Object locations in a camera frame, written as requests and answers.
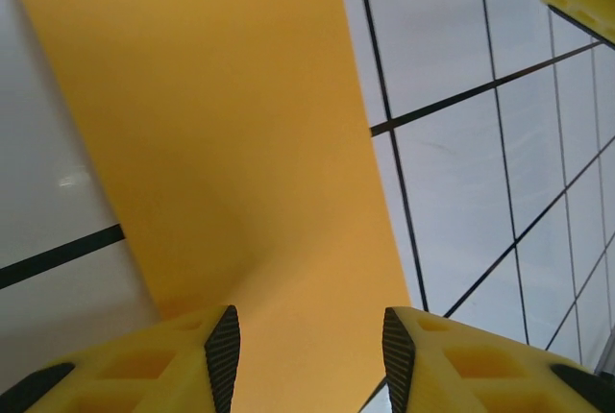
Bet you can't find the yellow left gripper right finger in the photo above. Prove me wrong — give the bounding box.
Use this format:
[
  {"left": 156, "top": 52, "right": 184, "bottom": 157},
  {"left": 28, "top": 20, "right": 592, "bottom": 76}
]
[{"left": 382, "top": 305, "right": 615, "bottom": 413}]

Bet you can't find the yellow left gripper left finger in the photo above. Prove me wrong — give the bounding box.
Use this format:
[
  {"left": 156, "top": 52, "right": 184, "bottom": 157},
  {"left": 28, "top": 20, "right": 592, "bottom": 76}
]
[{"left": 0, "top": 304, "right": 240, "bottom": 413}]

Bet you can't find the orange paper sheet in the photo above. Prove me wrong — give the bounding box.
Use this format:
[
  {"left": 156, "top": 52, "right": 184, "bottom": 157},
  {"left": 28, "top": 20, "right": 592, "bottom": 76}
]
[{"left": 3, "top": 0, "right": 414, "bottom": 413}]

